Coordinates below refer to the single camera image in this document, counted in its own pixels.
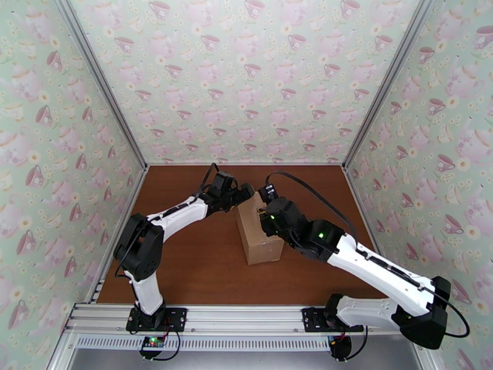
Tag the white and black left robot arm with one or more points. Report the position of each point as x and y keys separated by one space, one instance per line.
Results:
x=173 y=214

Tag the aluminium side rail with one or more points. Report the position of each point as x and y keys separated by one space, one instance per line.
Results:
x=356 y=195
x=131 y=195

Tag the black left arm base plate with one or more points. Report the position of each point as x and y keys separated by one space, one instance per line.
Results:
x=179 y=319

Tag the thin aluminium wall strip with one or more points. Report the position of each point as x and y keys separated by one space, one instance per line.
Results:
x=327 y=164

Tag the aluminium frame rail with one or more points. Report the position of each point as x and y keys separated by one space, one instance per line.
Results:
x=238 y=317

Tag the small controller circuit board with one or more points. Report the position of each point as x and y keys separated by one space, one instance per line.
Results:
x=152 y=342
x=341 y=347

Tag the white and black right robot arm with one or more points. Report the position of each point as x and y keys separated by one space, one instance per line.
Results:
x=385 y=272

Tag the aluminium corner post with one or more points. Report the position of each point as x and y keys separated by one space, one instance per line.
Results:
x=388 y=81
x=103 y=81

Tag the brown cardboard express box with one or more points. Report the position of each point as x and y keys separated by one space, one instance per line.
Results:
x=262 y=245

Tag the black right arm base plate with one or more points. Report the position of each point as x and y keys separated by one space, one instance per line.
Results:
x=312 y=319

